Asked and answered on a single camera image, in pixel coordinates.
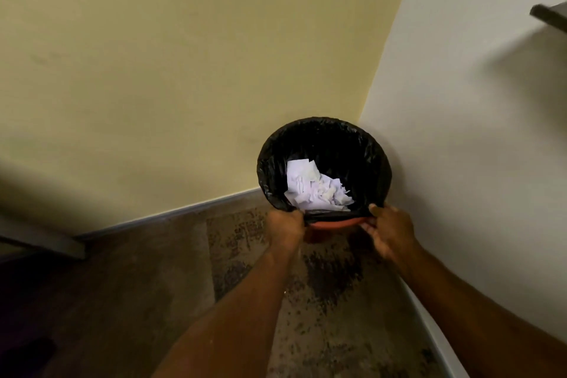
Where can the person's left hand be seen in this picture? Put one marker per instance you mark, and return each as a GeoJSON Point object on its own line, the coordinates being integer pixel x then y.
{"type": "Point", "coordinates": [283, 228]}

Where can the person's right hand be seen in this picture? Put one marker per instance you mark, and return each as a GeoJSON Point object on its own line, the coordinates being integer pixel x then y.
{"type": "Point", "coordinates": [392, 231]}

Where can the person's right thumb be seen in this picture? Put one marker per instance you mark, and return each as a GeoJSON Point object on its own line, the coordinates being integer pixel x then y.
{"type": "Point", "coordinates": [378, 211]}

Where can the orange waste bin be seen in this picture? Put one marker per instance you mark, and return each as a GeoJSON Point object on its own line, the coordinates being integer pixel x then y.
{"type": "Point", "coordinates": [332, 225]}

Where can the black bin liner bag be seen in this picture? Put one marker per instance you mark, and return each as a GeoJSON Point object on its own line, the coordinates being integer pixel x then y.
{"type": "Point", "coordinates": [325, 156]}

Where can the person's left forearm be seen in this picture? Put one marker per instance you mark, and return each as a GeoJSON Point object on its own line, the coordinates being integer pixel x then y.
{"type": "Point", "coordinates": [230, 318]}

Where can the person's right forearm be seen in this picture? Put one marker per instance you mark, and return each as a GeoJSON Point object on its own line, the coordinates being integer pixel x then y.
{"type": "Point", "coordinates": [483, 324]}

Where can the crumpled white paper scraps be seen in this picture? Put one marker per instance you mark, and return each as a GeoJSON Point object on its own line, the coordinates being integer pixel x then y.
{"type": "Point", "coordinates": [315, 189]}

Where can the grey furniture edge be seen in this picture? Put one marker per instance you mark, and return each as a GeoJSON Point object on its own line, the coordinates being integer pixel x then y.
{"type": "Point", "coordinates": [40, 238]}

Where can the dark wall shelf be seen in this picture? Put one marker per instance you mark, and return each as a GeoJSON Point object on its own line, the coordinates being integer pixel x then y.
{"type": "Point", "coordinates": [549, 15]}

